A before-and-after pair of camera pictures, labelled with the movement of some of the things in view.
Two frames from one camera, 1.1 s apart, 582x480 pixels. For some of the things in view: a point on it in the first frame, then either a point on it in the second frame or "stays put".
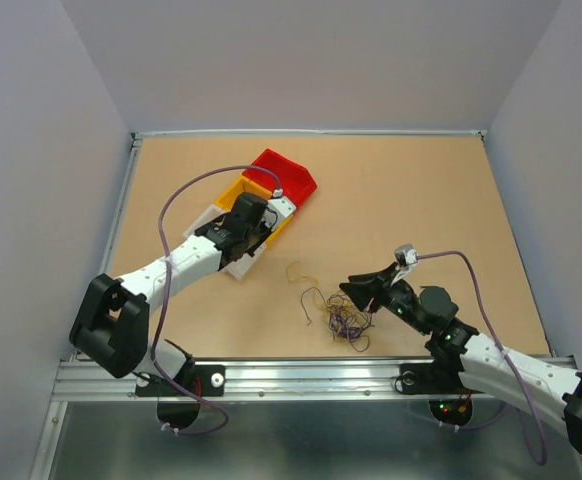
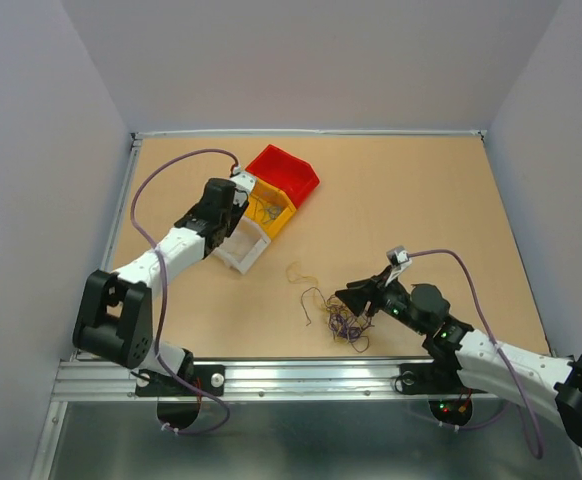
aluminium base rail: x=94 y=385 stays put
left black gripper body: x=255 y=236 -> x=233 y=217
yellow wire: x=294 y=275 stays put
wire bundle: x=348 y=323 stays put
